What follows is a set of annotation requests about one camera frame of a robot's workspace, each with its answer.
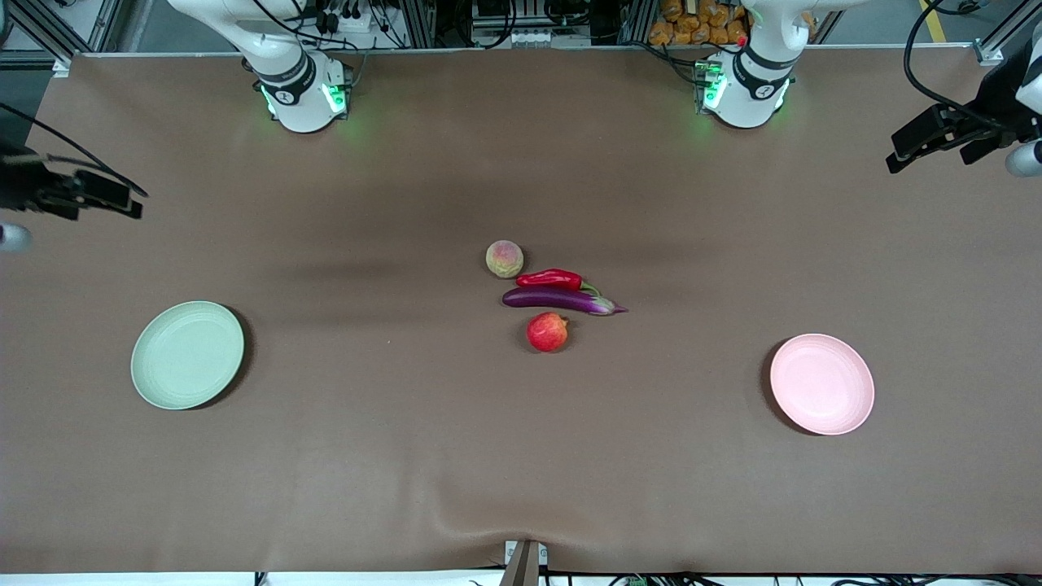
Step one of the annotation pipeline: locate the green plate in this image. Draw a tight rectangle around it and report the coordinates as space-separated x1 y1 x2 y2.
130 300 245 410

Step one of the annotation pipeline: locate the metal table edge bracket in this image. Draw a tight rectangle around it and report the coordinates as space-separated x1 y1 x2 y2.
498 540 549 586

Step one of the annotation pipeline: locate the aluminium frame strut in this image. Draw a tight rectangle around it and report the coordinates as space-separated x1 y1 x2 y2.
973 0 1042 67
0 0 123 78

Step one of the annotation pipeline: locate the pink plate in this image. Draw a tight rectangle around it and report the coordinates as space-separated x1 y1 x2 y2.
769 334 876 436

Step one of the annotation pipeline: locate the pile of orange items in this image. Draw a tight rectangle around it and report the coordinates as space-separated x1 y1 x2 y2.
649 0 815 46

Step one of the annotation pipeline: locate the red chili pepper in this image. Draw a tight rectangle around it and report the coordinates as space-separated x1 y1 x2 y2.
515 269 603 297

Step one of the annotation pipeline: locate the red apple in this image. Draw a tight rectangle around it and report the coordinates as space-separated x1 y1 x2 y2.
527 312 570 353

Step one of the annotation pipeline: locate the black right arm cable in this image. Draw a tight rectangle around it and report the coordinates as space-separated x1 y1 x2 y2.
0 103 150 199

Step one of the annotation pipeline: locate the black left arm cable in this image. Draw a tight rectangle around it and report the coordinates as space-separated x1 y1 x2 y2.
903 0 1006 131

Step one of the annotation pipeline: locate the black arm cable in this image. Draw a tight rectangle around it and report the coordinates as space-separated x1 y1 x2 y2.
0 103 150 199
903 0 1006 131

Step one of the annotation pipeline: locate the brown table cloth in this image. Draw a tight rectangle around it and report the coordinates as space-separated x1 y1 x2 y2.
0 45 1042 575

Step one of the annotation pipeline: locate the yellow pink peach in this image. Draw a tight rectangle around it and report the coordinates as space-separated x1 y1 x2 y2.
486 240 524 279

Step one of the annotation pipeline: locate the purple eggplant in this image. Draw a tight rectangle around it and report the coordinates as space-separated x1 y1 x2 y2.
501 286 628 317

